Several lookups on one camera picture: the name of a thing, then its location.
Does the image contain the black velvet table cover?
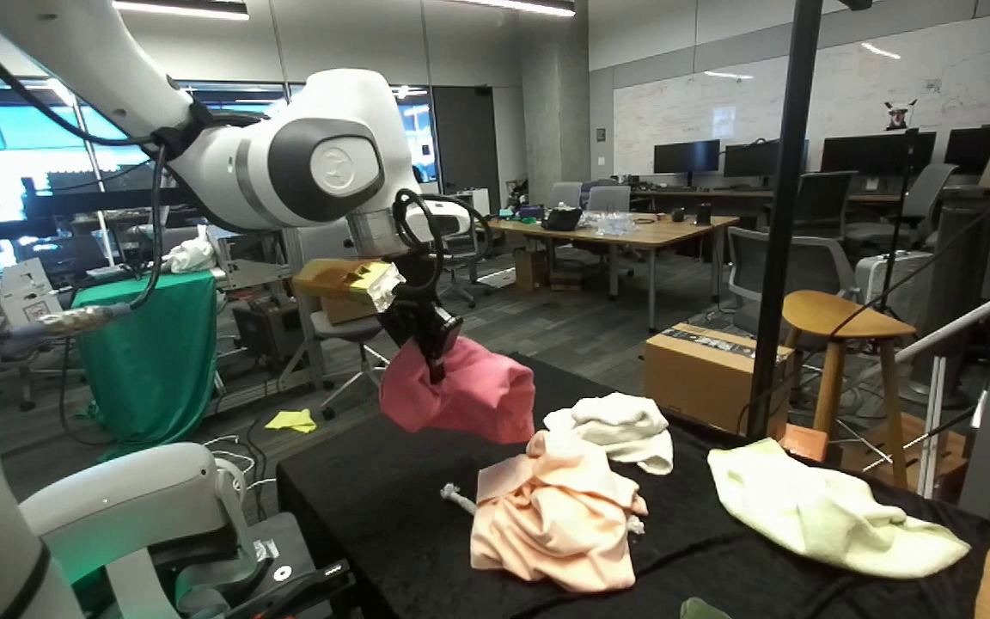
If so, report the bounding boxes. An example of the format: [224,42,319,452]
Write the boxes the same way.
[276,356,990,619]

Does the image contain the silver metal pole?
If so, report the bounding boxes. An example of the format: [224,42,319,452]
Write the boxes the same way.
[884,281,990,501]

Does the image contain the pink cloth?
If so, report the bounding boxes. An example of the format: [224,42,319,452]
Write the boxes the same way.
[373,333,539,448]

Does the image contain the white terry towel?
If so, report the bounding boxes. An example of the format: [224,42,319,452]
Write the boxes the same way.
[539,389,676,483]

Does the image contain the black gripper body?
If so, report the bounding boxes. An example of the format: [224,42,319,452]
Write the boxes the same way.
[382,255,468,361]

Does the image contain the grey padded chair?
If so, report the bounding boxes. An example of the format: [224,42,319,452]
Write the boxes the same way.
[724,224,860,336]

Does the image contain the white printed board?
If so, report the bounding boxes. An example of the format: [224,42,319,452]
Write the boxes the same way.
[0,255,64,336]

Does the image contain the peach cloth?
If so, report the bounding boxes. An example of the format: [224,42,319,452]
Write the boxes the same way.
[468,427,654,597]

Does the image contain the small plain cardboard box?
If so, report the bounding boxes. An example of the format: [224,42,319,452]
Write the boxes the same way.
[317,296,393,332]

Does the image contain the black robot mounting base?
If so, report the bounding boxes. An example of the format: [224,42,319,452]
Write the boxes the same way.
[146,508,354,619]

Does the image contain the wooden desk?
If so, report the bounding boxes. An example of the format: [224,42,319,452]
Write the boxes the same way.
[489,211,742,336]

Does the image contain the ceiling light strip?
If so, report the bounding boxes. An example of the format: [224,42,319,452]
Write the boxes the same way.
[471,0,577,21]
[110,0,252,25]

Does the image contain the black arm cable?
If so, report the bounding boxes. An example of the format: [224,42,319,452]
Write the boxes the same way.
[0,0,452,296]

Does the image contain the green drape cloth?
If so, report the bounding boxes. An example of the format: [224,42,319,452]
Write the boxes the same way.
[70,268,224,452]

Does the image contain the wooden stool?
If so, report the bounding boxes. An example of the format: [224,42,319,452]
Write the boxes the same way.
[778,285,921,492]

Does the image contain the cardboard box with printed tape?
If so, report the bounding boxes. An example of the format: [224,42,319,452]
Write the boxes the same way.
[640,321,797,442]

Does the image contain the black mesh office chair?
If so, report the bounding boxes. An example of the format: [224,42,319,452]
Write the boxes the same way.
[436,203,489,302]

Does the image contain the yellow rag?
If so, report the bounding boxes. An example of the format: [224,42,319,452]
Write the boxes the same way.
[261,403,322,437]

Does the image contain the black stand pole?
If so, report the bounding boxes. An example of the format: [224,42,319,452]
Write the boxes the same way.
[742,0,827,443]

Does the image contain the white rope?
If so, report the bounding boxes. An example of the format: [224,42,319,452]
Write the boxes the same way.
[436,479,482,515]

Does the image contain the orange plush toy green leaves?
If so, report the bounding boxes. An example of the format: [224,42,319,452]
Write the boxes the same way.
[676,596,731,619]

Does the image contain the white crumpled object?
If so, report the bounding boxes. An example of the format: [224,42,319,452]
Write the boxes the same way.
[160,227,220,280]

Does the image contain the pale yellow-green cloth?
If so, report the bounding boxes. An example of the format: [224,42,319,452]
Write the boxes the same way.
[704,437,972,581]

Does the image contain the dark door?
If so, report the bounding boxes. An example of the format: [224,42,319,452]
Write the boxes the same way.
[430,83,503,211]

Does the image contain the whiteboard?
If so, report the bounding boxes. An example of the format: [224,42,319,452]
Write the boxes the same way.
[608,3,990,184]

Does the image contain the grey office chair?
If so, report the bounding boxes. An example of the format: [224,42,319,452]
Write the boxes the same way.
[277,219,430,423]

